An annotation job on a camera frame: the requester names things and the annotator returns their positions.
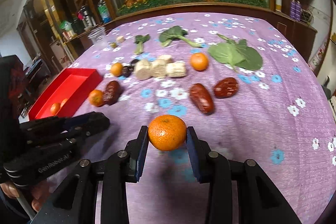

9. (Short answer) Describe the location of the orange tangerine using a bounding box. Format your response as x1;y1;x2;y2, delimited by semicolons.
190;53;209;71
50;102;61;116
88;89;104;107
60;98;68;108
148;115;187;151

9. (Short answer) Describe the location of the red date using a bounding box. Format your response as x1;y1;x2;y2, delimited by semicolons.
189;83;215;115
103;81;122;106
213;77;239;99

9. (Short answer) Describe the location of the beige corn piece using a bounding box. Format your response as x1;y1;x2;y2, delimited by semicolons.
133;59;151;81
158;55;174;64
150;59;166;77
166;61;187;78

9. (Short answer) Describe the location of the person's left hand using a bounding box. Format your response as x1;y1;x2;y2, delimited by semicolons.
1;180;50;212

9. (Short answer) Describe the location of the red tray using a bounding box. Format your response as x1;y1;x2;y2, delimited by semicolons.
29;68;103;121

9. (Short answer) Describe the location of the small orange kumquat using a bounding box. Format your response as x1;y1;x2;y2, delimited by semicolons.
110;63;123;77

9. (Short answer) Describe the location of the dark plum beside kumquat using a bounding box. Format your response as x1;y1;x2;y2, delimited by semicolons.
122;66;133;78

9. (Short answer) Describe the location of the small green roof birdhouse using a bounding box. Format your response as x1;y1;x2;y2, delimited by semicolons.
60;20;76;40

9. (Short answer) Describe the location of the clear plastic cup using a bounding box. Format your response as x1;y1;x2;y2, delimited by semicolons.
88;27;108;50

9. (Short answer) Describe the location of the small green olive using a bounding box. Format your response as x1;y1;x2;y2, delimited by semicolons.
110;42;117;48

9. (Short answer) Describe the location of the dark plum back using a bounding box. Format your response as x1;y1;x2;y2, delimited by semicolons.
130;59;139;67

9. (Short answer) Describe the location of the steel thermos flask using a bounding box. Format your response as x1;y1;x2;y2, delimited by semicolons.
78;5;96;30

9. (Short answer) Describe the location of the small beige piece by cup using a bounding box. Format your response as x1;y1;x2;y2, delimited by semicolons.
116;36;125;44

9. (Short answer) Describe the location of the small bok choy left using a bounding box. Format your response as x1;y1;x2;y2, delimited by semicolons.
134;34;150;55

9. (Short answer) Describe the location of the purple floral tablecloth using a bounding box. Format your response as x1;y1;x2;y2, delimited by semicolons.
72;13;335;223

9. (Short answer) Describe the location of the large green leaf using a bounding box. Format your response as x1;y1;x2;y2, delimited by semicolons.
208;34;263;71

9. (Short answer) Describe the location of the bok choy middle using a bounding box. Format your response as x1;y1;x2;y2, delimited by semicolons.
159;26;202;48

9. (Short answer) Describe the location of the purple bottle left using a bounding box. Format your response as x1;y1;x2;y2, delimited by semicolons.
290;0;297;20

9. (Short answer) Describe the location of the purple bottle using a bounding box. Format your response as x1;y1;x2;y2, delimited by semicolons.
290;0;297;20
295;1;302;22

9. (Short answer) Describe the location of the purple bottle right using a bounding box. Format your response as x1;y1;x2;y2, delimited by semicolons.
295;1;302;22

